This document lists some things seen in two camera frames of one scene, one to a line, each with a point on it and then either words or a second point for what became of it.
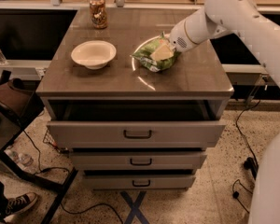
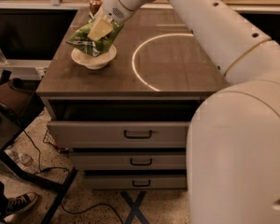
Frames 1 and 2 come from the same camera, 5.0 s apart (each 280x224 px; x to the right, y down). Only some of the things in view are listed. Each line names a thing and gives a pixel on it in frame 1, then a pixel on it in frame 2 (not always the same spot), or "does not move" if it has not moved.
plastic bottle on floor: [21, 158] does not move
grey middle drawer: [137, 161] does not move
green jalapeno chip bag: [145, 53] -> [80, 36]
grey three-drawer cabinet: [133, 111] does not move
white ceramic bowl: [94, 54] does not move
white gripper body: [179, 38] -> [112, 7]
